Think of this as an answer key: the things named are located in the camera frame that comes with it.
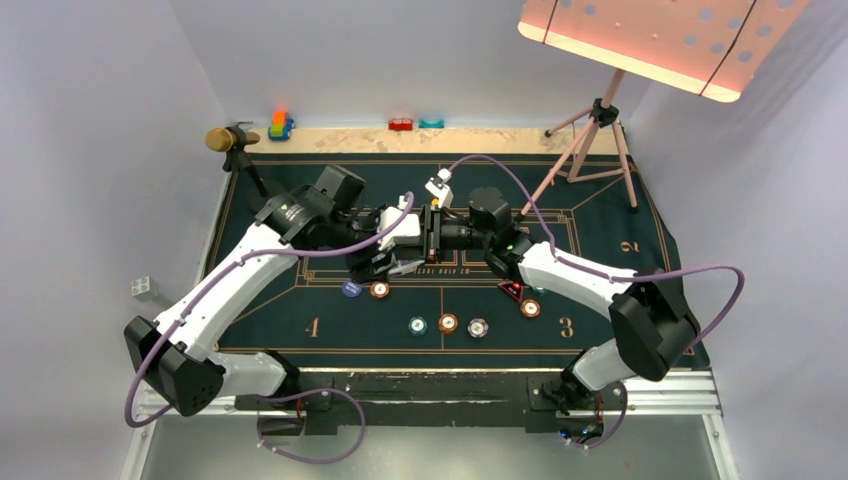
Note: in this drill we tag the blue white card deck box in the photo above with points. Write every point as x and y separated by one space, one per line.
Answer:
386 267

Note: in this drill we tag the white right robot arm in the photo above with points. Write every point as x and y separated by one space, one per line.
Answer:
651 320

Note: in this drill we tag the green blue chip stack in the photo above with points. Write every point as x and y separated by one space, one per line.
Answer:
417 326

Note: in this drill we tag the grey lego brick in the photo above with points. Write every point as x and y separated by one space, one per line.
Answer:
144 289

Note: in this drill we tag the pink blue chip stack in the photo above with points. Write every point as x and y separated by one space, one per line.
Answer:
477 328

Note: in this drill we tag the orange green toy block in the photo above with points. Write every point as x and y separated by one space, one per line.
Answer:
281 126

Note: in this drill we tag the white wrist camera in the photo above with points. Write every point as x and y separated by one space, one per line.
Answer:
438 187
398 225

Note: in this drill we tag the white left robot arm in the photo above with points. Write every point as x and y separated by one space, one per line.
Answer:
174 353

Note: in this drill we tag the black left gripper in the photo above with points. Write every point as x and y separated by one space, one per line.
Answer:
362 268

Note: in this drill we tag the pink music stand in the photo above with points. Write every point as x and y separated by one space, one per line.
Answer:
711 49

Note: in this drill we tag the red black all-in triangle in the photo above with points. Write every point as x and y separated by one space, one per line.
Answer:
514 290

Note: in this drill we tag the orange red chips small pile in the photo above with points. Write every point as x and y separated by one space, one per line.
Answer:
379 290

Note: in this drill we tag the gold microphone on stand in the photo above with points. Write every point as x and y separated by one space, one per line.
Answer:
232 141

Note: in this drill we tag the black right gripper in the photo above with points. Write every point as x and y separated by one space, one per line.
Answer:
433 227

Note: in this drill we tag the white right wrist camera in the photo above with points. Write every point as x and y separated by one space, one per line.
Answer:
438 187

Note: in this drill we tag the teal toy block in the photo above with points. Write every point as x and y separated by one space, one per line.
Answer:
431 122

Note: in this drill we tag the red toy block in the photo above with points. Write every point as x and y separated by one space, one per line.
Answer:
400 124

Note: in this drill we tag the purple small blind button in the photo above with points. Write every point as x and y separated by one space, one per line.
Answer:
351 289

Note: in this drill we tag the dark green poker mat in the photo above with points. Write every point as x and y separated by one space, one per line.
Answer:
304 315

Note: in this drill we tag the orange red chip stack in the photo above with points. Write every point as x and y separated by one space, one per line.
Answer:
448 323

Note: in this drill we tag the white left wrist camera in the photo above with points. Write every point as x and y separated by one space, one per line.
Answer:
398 225

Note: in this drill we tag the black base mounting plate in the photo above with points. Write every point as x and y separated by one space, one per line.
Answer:
530 399

